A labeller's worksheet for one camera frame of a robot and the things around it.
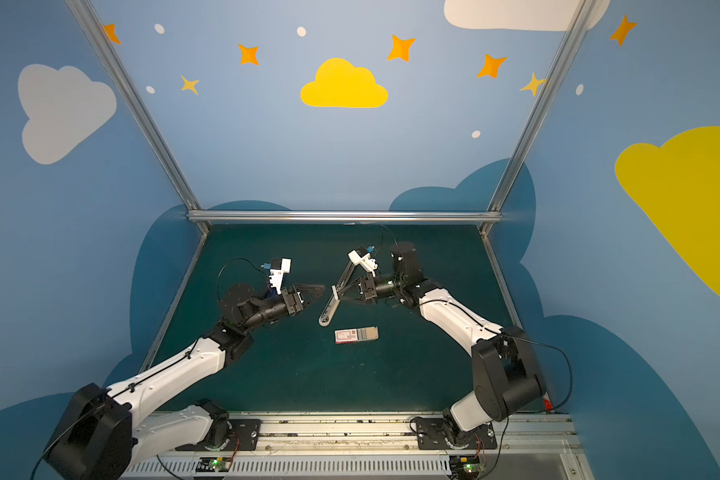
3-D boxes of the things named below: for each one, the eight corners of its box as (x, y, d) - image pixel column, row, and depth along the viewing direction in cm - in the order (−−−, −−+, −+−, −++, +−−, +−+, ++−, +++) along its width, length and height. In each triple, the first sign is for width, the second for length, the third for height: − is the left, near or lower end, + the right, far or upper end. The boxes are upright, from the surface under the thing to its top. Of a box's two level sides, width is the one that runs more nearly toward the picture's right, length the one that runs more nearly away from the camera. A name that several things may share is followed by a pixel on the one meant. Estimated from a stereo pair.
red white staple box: (335, 344, 93) (334, 341, 91) (334, 333, 95) (334, 330, 93) (378, 339, 94) (379, 336, 92) (376, 328, 97) (377, 325, 95)
